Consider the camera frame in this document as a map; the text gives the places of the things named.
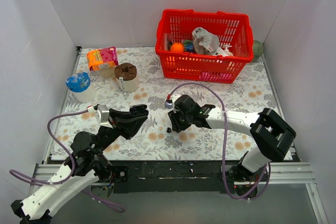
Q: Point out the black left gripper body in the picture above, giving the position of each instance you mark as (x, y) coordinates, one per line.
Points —
(115, 122)

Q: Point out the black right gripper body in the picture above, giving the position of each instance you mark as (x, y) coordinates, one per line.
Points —
(179, 118)

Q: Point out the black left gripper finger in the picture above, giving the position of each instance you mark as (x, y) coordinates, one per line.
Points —
(130, 127)
(115, 115)

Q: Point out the black earbud charging case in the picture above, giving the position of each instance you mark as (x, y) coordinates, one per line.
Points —
(139, 110)

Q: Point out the lavender earbud charging case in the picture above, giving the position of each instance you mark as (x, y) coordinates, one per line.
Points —
(169, 104)

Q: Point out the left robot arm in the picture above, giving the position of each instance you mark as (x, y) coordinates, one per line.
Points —
(85, 165)

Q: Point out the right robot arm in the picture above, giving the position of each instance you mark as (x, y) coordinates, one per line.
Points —
(272, 134)

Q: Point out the floral patterned table mat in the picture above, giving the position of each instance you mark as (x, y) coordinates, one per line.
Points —
(155, 140)

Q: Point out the brown topped paper roll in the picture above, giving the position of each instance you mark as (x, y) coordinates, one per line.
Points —
(127, 77)

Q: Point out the beige cup under package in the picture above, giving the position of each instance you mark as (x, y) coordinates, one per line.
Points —
(106, 72)

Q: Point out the blue lidded white cup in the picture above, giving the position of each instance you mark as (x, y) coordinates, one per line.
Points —
(81, 87)

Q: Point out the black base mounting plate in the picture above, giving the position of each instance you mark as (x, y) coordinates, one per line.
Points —
(175, 176)

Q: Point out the orange pink snack package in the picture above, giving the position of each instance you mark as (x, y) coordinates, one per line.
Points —
(99, 59)

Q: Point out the orange fruit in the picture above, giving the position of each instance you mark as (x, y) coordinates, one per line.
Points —
(177, 47)

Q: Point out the red plastic shopping basket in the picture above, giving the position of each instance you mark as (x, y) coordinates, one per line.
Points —
(231, 28)

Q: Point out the blue green item in basket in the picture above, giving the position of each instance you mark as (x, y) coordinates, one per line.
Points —
(188, 46)

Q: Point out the crumpled grey paper bag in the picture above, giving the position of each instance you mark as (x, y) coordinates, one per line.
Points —
(204, 42)

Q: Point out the white pump bottle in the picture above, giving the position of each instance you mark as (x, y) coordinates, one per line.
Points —
(222, 51)

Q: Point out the clear plastic packet in basket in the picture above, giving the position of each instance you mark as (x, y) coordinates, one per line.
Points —
(168, 41)

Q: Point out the green ball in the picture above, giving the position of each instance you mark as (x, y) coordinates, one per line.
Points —
(258, 49)

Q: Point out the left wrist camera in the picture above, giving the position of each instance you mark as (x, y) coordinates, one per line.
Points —
(101, 113)

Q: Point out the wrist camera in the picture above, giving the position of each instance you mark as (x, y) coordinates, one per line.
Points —
(101, 113)
(174, 97)

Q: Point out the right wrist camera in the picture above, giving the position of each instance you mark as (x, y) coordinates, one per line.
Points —
(174, 97)

